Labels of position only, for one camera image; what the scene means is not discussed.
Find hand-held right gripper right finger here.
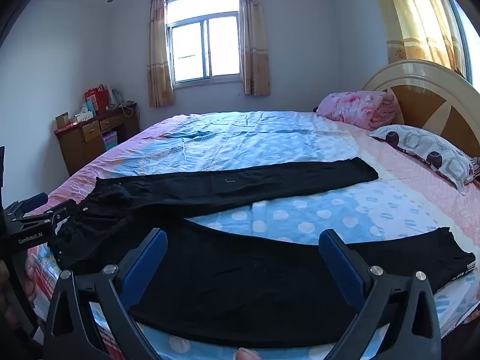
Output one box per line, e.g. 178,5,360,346
319,229,442,360

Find white patterned pillow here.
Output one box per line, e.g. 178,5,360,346
369,124,477,196

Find beige patterned curtain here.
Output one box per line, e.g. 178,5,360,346
239,0,271,96
147,0,175,108

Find yellow patterned curtain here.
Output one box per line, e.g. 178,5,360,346
369,0,466,79

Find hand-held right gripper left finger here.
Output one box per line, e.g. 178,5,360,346
44,228,168,360

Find brown wooden desk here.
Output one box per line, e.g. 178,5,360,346
53,102,141,177

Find pink floral folded blanket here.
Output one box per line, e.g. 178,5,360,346
316,91,400,133

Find pastel striped box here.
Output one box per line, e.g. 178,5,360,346
102,131,119,152

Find black pants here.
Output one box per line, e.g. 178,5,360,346
50,157,477,349

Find large bright window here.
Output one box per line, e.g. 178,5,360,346
444,0,480,94

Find white plastic bag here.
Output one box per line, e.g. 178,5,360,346
107,86,126,107

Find sliding glass window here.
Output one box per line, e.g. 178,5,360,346
165,0,242,91

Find striped cloth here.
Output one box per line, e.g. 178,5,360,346
467,155,480,190

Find red paper bag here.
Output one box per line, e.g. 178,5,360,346
84,84,109,112

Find cream and wood headboard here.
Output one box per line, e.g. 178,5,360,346
362,59,480,166

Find person's left hand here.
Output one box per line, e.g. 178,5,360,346
0,259,39,331

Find person's right hand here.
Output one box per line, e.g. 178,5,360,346
232,348,261,360

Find bed with polka-dot sheet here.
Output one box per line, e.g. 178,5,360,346
22,110,480,360

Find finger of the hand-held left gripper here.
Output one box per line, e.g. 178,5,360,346
4,192,50,218
11,199,89,233

